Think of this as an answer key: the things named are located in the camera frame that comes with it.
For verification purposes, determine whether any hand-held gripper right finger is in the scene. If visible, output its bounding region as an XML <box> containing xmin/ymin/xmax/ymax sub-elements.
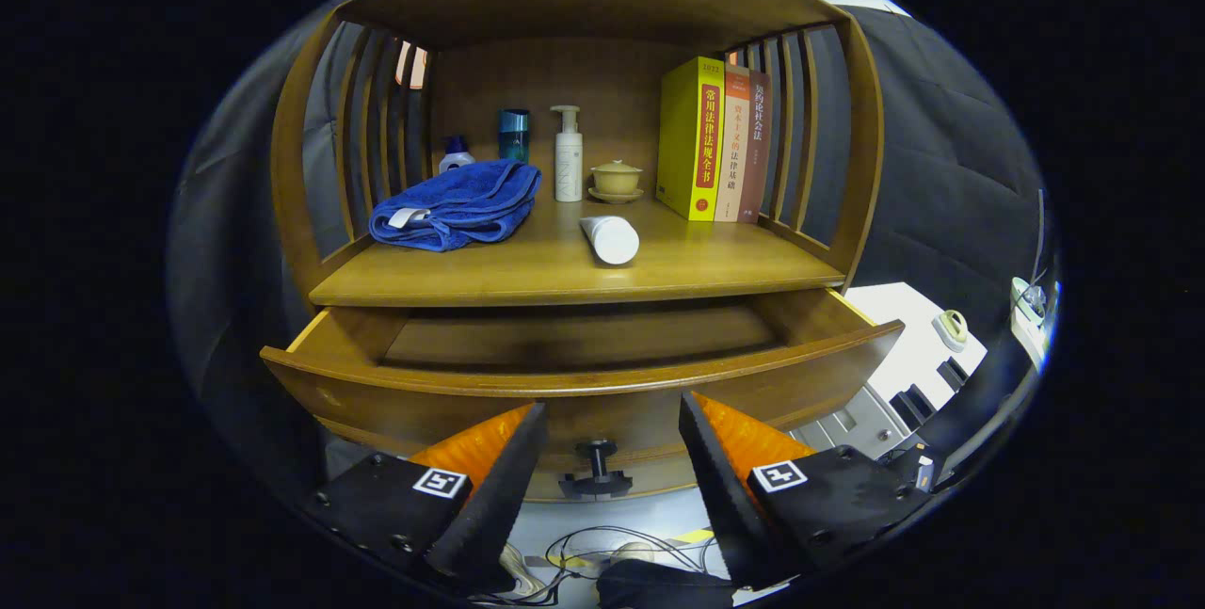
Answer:
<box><xmin>678</xmin><ymin>391</ymin><xmax>933</xmax><ymax>591</ymax></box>

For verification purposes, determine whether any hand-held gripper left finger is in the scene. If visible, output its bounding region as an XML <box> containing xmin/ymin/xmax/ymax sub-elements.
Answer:
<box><xmin>306</xmin><ymin>402</ymin><xmax>550</xmax><ymax>596</ymax></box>

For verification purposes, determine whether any black drawer knob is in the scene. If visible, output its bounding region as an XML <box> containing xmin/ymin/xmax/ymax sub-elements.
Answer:
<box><xmin>558</xmin><ymin>439</ymin><xmax>634</xmax><ymax>499</ymax></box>

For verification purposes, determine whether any wooden drawer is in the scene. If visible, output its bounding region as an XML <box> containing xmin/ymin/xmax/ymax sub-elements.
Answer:
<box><xmin>259</xmin><ymin>287</ymin><xmax>907</xmax><ymax>504</ymax></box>

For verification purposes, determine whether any white and green tube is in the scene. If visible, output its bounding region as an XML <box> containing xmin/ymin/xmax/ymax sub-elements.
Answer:
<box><xmin>578</xmin><ymin>215</ymin><xmax>641</xmax><ymax>266</ymax></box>

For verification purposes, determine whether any white side cabinet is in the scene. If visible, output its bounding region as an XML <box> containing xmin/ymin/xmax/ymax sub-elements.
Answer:
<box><xmin>789</xmin><ymin>281</ymin><xmax>989</xmax><ymax>459</ymax></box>

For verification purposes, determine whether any wooden countertop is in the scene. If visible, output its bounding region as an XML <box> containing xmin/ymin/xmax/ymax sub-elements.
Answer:
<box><xmin>309</xmin><ymin>190</ymin><xmax>846</xmax><ymax>309</ymax></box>

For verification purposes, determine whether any dark cloth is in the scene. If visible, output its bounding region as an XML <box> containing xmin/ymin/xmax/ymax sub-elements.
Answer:
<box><xmin>596</xmin><ymin>559</ymin><xmax>737</xmax><ymax>609</ymax></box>

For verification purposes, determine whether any pale green tape dispenser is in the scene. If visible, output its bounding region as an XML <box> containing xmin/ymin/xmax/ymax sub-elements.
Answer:
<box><xmin>932</xmin><ymin>309</ymin><xmax>970</xmax><ymax>353</ymax></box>

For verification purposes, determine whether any blue folded towel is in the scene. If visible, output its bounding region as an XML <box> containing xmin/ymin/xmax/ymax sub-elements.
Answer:
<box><xmin>368</xmin><ymin>159</ymin><xmax>543</xmax><ymax>253</ymax></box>

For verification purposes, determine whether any yellow lidded tea bowl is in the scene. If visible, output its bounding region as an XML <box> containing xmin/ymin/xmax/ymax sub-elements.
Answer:
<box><xmin>588</xmin><ymin>159</ymin><xmax>646</xmax><ymax>205</ymax></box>

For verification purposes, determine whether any white pump bottle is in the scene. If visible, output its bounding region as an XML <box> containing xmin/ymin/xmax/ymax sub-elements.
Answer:
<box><xmin>551</xmin><ymin>104</ymin><xmax>585</xmax><ymax>203</ymax></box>

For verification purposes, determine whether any white desk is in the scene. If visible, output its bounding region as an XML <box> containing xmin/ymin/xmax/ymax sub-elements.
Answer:
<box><xmin>1010</xmin><ymin>275</ymin><xmax>1060</xmax><ymax>375</ymax></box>

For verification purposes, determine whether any orange and white book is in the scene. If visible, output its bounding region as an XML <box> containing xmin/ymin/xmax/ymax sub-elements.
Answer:
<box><xmin>714</xmin><ymin>64</ymin><xmax>752</xmax><ymax>223</ymax></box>

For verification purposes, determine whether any brown book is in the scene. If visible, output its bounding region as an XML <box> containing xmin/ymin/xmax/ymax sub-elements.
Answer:
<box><xmin>738</xmin><ymin>71</ymin><xmax>773</xmax><ymax>224</ymax></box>

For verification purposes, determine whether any white bowl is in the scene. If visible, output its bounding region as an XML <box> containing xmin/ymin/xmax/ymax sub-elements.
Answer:
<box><xmin>1012</xmin><ymin>277</ymin><xmax>1048</xmax><ymax>323</ymax></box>

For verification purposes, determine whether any thick yellow book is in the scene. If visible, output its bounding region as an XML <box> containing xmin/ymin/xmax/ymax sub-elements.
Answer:
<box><xmin>656</xmin><ymin>56</ymin><xmax>726</xmax><ymax>222</ymax></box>

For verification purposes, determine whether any teal bottle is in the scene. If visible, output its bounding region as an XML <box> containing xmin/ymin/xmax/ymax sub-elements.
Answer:
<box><xmin>498</xmin><ymin>108</ymin><xmax>531</xmax><ymax>164</ymax></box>

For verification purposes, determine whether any black cable bundle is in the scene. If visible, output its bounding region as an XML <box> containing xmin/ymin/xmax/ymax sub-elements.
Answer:
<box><xmin>494</xmin><ymin>524</ymin><xmax>726</xmax><ymax>605</ymax></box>

